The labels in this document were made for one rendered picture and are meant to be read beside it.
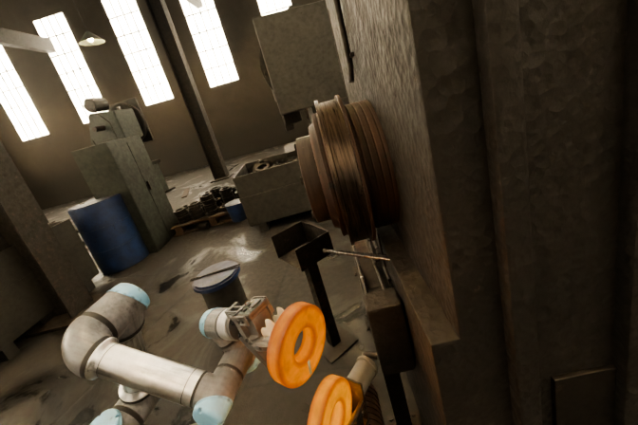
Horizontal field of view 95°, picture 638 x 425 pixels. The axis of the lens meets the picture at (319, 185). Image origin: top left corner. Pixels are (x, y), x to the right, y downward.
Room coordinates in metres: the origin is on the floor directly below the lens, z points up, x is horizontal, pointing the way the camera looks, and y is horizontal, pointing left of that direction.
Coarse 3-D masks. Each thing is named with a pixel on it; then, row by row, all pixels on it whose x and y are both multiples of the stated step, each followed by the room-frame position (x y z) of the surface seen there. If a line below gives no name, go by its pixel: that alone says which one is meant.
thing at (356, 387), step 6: (354, 384) 0.52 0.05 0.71; (360, 384) 0.51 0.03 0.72; (354, 390) 0.52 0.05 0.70; (360, 390) 0.51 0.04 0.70; (354, 396) 0.52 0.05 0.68; (360, 396) 0.51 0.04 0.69; (354, 402) 0.52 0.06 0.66; (354, 408) 0.53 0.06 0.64; (366, 408) 0.51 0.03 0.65; (366, 414) 0.51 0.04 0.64
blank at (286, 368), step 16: (304, 304) 0.52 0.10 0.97; (288, 320) 0.47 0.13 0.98; (304, 320) 0.49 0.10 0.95; (320, 320) 0.53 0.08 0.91; (272, 336) 0.46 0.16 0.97; (288, 336) 0.45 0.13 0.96; (304, 336) 0.52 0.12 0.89; (320, 336) 0.52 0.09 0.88; (272, 352) 0.44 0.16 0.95; (288, 352) 0.44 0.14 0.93; (304, 352) 0.49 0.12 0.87; (320, 352) 0.51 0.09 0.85; (272, 368) 0.43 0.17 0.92; (288, 368) 0.43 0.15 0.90; (304, 368) 0.46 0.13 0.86; (288, 384) 0.43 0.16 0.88
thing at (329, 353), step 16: (304, 224) 1.54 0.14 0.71; (272, 240) 1.46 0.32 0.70; (288, 240) 1.50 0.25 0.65; (304, 240) 1.55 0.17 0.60; (320, 240) 1.31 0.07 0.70; (288, 256) 1.44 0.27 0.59; (304, 256) 1.25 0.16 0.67; (320, 256) 1.30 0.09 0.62; (320, 288) 1.36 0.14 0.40; (320, 304) 1.34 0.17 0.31; (336, 336) 1.36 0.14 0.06; (352, 336) 1.38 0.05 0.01; (336, 352) 1.30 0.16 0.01
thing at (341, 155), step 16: (320, 112) 0.80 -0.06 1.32; (336, 112) 0.80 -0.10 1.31; (336, 128) 0.75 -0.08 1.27; (336, 144) 0.72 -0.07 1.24; (336, 160) 0.71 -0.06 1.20; (352, 160) 0.70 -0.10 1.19; (336, 176) 0.69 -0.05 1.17; (352, 176) 0.69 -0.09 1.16; (352, 192) 0.69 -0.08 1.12; (352, 208) 0.69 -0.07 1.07; (352, 224) 0.71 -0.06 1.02; (368, 224) 0.71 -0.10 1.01; (352, 240) 0.74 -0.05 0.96
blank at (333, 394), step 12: (324, 384) 0.49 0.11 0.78; (336, 384) 0.49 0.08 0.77; (348, 384) 0.52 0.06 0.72; (324, 396) 0.46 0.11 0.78; (336, 396) 0.48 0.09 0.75; (348, 396) 0.51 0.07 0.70; (312, 408) 0.45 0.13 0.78; (324, 408) 0.44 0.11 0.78; (336, 408) 0.50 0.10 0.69; (348, 408) 0.50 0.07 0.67; (312, 420) 0.43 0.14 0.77; (324, 420) 0.43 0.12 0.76; (336, 420) 0.48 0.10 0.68; (348, 420) 0.49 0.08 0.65
